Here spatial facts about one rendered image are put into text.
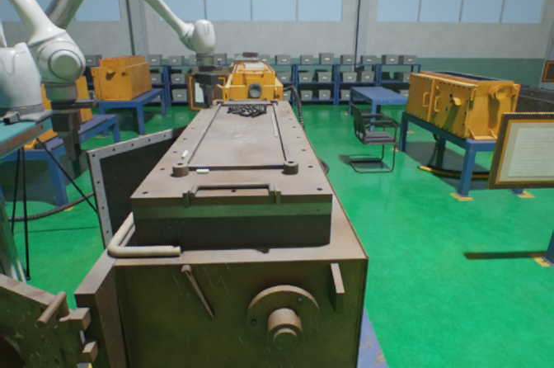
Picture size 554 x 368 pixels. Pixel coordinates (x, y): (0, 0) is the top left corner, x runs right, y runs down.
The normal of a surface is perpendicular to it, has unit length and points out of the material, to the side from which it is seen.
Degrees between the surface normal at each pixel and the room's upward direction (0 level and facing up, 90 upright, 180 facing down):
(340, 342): 90
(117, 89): 90
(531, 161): 90
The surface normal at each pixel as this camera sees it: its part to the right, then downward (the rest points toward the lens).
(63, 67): 0.64, 0.37
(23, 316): -0.37, 0.30
